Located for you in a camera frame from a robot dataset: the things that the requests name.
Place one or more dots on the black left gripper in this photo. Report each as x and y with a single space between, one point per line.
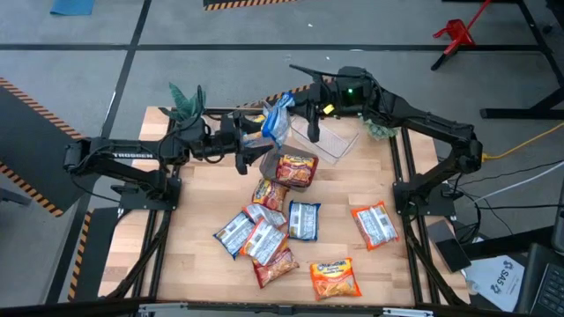
229 132

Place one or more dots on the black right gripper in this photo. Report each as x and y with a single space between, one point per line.
324 97

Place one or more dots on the blue Maruchan ramen packet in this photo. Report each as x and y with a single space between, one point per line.
304 221
235 234
259 118
275 123

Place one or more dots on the orange Maruchan ramen packet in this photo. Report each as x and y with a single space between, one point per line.
263 242
374 226
335 279

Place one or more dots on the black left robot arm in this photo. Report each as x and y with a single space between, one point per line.
132 155

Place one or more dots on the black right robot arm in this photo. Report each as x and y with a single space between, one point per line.
432 127

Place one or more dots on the clear plastic bin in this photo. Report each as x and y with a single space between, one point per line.
328 141
257 141

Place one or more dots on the dark grey plastic bin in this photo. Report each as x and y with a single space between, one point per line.
268 167

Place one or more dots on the black hazard-striped floor mat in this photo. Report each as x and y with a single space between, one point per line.
94 251
247 3
271 98

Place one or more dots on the spiky green plant white pot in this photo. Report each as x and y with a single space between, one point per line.
187 103

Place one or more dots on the round pale green succulent plant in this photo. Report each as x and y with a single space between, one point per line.
381 131

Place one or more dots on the red metal stand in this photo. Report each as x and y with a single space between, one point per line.
456 35

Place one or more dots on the black tablet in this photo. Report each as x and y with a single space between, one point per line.
449 246

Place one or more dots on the black hazard-striped platform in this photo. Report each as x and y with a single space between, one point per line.
39 149

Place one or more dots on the blue floor mat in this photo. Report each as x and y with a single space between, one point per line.
72 6

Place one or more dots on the black desk leg bar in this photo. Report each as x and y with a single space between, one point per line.
506 244

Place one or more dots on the white printed paper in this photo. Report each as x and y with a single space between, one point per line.
498 282

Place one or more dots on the black laptop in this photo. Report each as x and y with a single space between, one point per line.
546 286

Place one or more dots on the black aluminium extrusion frame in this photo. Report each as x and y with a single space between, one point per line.
405 158

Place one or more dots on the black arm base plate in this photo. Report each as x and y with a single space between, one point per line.
132 203
436 207

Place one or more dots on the silver metal bracket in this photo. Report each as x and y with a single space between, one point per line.
163 307
407 312

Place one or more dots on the black desk frame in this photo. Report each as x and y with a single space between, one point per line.
537 44

